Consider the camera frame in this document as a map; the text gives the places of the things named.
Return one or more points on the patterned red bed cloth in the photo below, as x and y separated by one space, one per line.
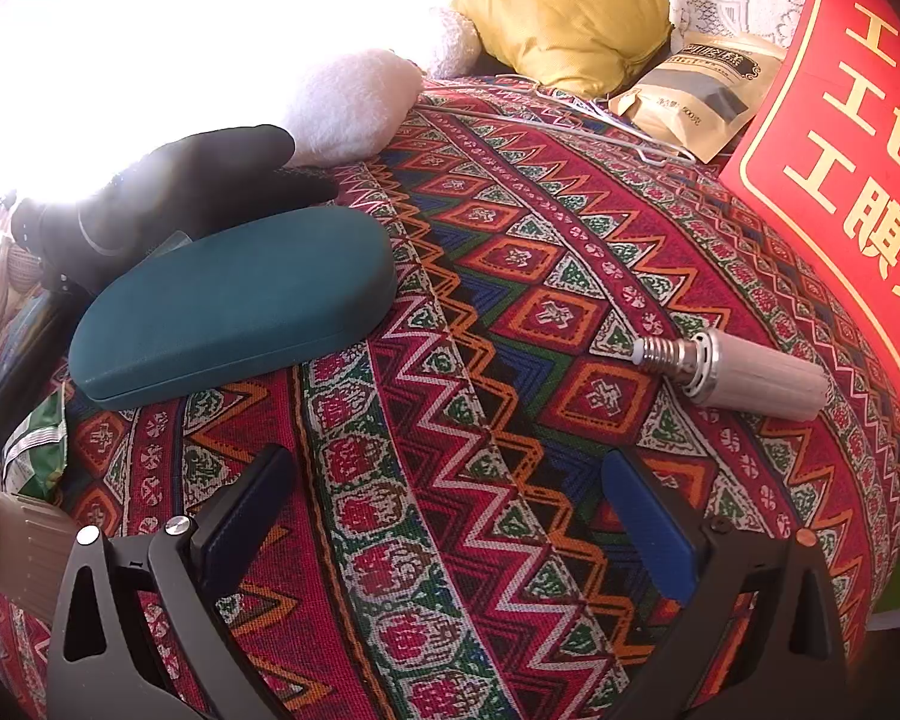
447 551

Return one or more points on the yellow pillow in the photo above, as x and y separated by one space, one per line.
589 48

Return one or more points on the teal glasses case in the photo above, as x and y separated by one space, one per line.
254 299

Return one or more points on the beige LED corn bulb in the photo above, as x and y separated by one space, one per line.
718 370

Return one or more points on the red banner with characters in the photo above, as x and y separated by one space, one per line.
822 162

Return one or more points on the large white plush rabbit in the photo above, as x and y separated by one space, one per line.
350 110

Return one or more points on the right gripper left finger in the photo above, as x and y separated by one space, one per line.
237 519

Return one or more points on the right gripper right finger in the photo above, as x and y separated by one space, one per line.
665 530

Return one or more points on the white fluffy ball pillow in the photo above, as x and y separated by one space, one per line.
457 47

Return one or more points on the kraft paper bag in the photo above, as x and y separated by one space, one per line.
704 94

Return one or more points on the green white snack packet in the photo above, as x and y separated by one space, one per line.
36 453

